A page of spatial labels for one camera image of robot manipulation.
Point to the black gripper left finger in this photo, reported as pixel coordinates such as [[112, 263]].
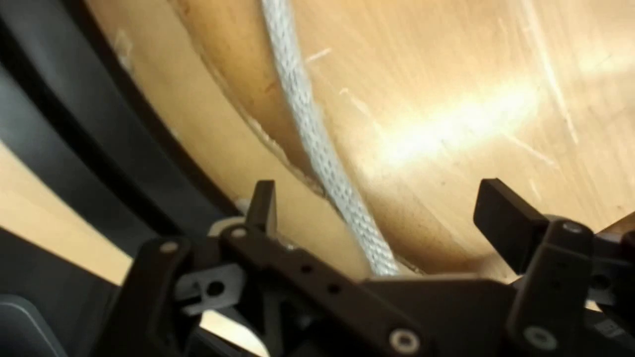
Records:
[[298, 279]]

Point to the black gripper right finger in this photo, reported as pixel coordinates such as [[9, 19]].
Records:
[[509, 221]]

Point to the black curved grooved board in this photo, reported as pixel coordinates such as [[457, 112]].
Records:
[[100, 152]]

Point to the wood topped metal cart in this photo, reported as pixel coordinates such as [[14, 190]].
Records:
[[497, 100]]

